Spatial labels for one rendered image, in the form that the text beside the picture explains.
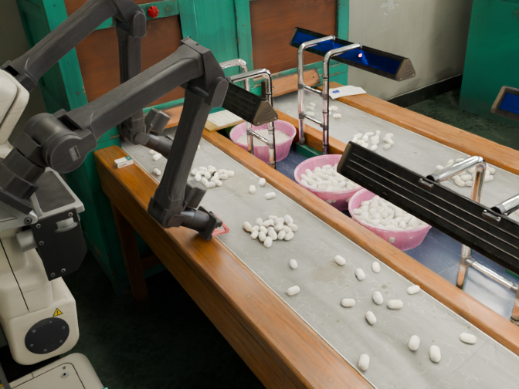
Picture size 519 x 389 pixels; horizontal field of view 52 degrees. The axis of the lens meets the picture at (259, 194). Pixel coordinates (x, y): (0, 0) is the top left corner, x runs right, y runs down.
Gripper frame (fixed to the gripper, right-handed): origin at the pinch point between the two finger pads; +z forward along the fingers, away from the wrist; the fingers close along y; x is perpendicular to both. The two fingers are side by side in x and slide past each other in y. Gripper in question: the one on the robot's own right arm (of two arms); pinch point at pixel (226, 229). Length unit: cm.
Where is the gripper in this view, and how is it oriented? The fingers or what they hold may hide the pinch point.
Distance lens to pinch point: 159.2
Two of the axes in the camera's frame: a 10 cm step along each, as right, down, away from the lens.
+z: 6.9, 2.8, 6.7
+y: -5.5, -4.0, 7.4
